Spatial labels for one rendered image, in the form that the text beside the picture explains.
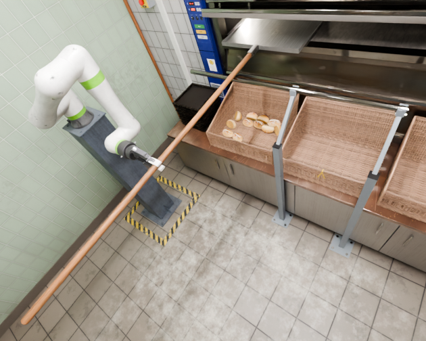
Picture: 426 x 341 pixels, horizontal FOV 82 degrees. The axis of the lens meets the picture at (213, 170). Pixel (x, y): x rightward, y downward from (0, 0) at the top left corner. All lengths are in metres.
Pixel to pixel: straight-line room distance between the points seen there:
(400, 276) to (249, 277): 1.02
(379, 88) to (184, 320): 2.01
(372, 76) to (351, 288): 1.38
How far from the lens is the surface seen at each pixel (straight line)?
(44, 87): 1.24
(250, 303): 2.07
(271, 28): 1.97
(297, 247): 2.15
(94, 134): 1.74
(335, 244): 2.18
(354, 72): 1.74
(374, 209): 1.70
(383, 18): 1.41
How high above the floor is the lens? 2.03
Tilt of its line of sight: 51 degrees down
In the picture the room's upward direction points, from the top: 23 degrees counter-clockwise
